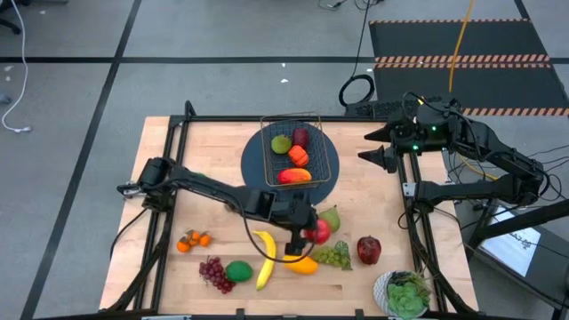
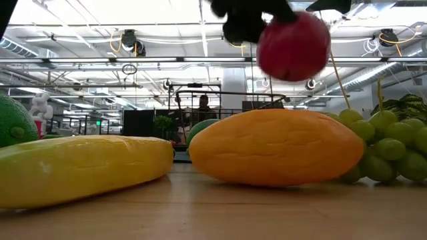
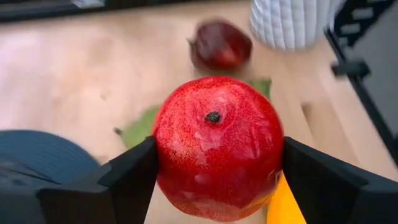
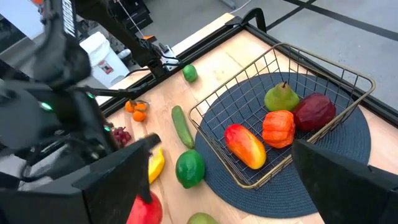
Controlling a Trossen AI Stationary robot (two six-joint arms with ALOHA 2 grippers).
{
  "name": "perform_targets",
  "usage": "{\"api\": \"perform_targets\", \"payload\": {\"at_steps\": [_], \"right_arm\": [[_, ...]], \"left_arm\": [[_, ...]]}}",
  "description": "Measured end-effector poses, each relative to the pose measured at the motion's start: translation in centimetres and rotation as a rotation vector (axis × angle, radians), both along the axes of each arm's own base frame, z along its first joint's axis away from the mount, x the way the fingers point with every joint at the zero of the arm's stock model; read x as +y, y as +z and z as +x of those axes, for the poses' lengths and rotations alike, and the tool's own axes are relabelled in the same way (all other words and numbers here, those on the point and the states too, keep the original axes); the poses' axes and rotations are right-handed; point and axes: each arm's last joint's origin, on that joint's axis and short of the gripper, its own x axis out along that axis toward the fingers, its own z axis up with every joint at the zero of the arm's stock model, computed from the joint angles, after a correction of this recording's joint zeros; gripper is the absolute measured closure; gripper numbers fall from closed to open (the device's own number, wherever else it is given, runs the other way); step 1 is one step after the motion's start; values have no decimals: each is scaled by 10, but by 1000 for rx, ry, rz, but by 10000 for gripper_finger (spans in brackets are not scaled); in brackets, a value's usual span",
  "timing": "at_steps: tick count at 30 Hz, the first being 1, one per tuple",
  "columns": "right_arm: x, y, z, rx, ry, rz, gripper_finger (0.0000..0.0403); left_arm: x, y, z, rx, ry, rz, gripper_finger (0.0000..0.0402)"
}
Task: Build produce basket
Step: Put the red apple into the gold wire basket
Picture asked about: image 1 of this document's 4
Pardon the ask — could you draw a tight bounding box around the yellow hanging cable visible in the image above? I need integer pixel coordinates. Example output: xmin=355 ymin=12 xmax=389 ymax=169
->
xmin=447 ymin=0 xmax=499 ymax=181

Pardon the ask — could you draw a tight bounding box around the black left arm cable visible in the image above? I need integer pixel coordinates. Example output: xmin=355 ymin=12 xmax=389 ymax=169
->
xmin=239 ymin=208 xmax=317 ymax=265

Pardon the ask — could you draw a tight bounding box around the black metal stand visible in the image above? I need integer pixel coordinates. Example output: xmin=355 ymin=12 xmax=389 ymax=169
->
xmin=461 ymin=197 xmax=569 ymax=312

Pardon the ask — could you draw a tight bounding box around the white floor cable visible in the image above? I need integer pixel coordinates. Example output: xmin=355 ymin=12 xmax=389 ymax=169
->
xmin=0 ymin=0 xmax=34 ymax=133

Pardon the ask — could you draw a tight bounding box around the yellow banana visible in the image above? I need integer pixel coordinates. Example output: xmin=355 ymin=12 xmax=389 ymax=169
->
xmin=251 ymin=229 xmax=277 ymax=292

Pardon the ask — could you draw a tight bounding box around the black hazard striped floor mat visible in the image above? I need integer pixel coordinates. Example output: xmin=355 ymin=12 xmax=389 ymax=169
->
xmin=367 ymin=18 xmax=569 ymax=117

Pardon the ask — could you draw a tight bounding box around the red grape bunch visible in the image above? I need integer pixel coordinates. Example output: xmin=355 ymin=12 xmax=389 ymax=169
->
xmin=198 ymin=255 xmax=236 ymax=295

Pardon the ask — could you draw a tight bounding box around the orange bell pepper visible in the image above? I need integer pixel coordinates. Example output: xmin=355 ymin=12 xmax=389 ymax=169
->
xmin=287 ymin=145 xmax=310 ymax=169

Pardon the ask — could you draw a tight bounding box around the dark red apple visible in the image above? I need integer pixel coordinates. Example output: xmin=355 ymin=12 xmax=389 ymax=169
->
xmin=357 ymin=235 xmax=382 ymax=266

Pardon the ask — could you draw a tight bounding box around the green pear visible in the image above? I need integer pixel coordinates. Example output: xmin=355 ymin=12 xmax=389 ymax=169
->
xmin=317 ymin=204 xmax=342 ymax=234

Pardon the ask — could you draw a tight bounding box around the red orange mango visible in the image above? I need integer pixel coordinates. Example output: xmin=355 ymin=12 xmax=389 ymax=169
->
xmin=276 ymin=167 xmax=313 ymax=186

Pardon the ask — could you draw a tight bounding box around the metal wire basket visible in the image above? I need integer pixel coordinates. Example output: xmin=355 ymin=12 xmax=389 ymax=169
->
xmin=259 ymin=110 xmax=333 ymax=190

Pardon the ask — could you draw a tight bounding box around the pink red apple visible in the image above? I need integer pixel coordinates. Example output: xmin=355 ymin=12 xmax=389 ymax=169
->
xmin=304 ymin=218 xmax=333 ymax=246

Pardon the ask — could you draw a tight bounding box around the dark purple bell pepper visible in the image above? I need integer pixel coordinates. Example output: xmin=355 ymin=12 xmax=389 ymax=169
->
xmin=292 ymin=127 xmax=311 ymax=150

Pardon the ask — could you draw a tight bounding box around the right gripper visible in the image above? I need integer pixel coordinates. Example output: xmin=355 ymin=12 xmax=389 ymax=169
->
xmin=357 ymin=104 xmax=454 ymax=174

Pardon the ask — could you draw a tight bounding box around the yellow orange mango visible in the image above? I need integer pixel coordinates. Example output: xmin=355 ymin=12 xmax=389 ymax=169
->
xmin=284 ymin=253 xmax=320 ymax=276

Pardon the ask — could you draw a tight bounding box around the large green lime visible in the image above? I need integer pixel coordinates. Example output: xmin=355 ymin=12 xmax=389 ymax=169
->
xmin=225 ymin=260 xmax=254 ymax=284

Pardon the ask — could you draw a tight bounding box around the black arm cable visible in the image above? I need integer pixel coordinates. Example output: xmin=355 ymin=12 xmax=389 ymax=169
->
xmin=401 ymin=91 xmax=463 ymax=117
xmin=239 ymin=208 xmax=317 ymax=265

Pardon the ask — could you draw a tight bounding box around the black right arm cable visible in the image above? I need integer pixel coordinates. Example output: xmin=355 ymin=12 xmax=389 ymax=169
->
xmin=401 ymin=91 xmax=463 ymax=117

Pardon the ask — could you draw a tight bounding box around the black office chair base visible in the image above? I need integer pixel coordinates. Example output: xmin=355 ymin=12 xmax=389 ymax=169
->
xmin=0 ymin=0 xmax=23 ymax=36

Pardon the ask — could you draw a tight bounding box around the black perforated computer case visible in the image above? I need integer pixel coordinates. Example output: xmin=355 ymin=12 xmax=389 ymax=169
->
xmin=344 ymin=95 xmax=445 ymax=120

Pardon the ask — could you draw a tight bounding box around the round dark blue placemat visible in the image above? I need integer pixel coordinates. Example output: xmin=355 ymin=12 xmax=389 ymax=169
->
xmin=240 ymin=120 xmax=341 ymax=206

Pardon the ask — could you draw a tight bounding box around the white screen panel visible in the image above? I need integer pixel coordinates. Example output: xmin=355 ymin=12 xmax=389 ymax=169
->
xmin=478 ymin=204 xmax=542 ymax=279

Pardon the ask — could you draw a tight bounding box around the succulent in white pot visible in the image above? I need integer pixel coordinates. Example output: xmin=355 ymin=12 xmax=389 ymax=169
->
xmin=373 ymin=269 xmax=432 ymax=320

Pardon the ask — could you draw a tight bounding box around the orange mandarin cluster with leaves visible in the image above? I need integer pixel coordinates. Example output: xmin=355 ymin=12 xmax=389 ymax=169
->
xmin=176 ymin=228 xmax=212 ymax=254

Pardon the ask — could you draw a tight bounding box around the green grape bunch with leaf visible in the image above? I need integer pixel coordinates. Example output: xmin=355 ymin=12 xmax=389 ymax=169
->
xmin=309 ymin=240 xmax=354 ymax=272

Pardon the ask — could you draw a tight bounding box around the black coiled floor cable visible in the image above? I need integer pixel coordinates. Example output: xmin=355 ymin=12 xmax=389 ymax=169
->
xmin=338 ymin=0 xmax=377 ymax=108

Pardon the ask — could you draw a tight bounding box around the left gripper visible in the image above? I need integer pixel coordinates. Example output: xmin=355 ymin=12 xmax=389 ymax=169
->
xmin=271 ymin=197 xmax=319 ymax=258

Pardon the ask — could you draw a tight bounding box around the black aluminium table frame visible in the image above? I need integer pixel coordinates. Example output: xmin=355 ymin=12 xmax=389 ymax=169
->
xmin=100 ymin=100 xmax=477 ymax=320

